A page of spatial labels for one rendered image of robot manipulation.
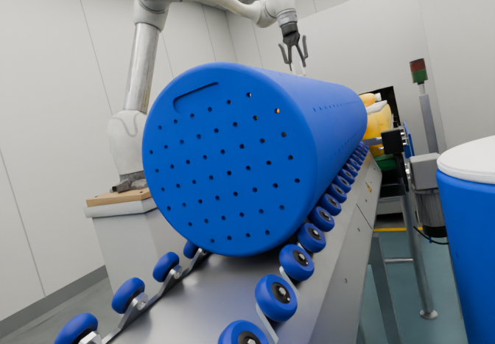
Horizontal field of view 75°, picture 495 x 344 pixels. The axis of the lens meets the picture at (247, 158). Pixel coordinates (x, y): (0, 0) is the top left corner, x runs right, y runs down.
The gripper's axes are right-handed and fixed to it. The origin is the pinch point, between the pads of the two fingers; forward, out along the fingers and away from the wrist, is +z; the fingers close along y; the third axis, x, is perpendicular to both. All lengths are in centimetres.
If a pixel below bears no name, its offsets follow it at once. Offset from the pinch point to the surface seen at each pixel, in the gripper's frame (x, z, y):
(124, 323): -125, 41, 3
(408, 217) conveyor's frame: 18, 82, 33
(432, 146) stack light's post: 18, 49, 48
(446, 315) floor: 20, 135, 41
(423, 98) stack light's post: 18, 26, 49
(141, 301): -123, 40, 5
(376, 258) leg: -27, 81, 20
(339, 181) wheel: -80, 37, 23
